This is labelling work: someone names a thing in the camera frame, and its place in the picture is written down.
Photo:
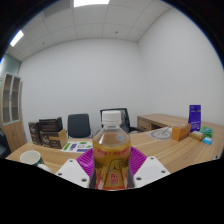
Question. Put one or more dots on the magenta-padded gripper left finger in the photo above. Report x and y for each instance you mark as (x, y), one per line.
(83, 163)

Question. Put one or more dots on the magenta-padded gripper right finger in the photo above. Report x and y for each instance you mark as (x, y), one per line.
(138, 161)

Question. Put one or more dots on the yellow-labelled drink bottle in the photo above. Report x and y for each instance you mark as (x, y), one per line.
(111, 150)

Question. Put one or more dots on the white printed paper sheet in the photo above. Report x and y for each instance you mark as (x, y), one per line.
(77, 146)

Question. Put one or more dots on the brown and black cardboard box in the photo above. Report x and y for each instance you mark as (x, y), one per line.
(53, 139)

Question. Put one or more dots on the dark plain-backed office chair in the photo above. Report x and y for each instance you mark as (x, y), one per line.
(79, 125)

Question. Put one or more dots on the black mesh-backed office chair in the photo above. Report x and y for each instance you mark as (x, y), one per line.
(126, 120)

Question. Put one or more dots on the wooden side desk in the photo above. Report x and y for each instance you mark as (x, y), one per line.
(156, 119)

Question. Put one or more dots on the flat dark cardboard box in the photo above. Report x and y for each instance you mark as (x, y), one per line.
(50, 124)

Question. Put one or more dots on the orange wooden box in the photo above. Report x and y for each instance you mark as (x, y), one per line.
(181, 132)

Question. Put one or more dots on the green and white mug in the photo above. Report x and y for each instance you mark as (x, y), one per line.
(30, 157)

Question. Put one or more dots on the small dark cardboard box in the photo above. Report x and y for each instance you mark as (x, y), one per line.
(34, 131)

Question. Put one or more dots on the small yellow box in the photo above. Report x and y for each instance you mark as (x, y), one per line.
(197, 135)

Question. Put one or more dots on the tall purple box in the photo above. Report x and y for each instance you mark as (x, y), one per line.
(194, 116)

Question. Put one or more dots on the small blue box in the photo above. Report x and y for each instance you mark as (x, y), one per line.
(207, 140)

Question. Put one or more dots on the green box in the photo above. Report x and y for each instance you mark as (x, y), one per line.
(207, 131)

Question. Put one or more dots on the wooden glass-door cabinet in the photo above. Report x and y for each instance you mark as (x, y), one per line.
(11, 106)

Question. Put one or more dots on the square ceiling light panel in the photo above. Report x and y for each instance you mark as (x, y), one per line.
(16, 38)
(91, 2)

